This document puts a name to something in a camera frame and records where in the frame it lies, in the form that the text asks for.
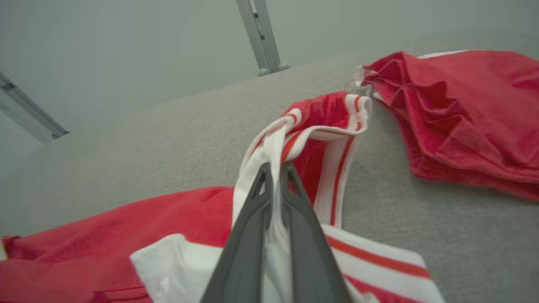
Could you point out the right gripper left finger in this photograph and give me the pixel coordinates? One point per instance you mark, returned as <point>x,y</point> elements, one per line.
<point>248,252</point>

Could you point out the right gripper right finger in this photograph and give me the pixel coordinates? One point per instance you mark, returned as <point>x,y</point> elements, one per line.
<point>311,261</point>

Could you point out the red jersey white striped sleeves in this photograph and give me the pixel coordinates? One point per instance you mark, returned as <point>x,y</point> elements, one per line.
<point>126,235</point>

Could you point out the red jersey white trim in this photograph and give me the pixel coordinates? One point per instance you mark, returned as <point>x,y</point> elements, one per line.
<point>471,122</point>

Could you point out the grey metal frame post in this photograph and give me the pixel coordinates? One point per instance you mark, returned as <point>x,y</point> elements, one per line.
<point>263,38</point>
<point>25,111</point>

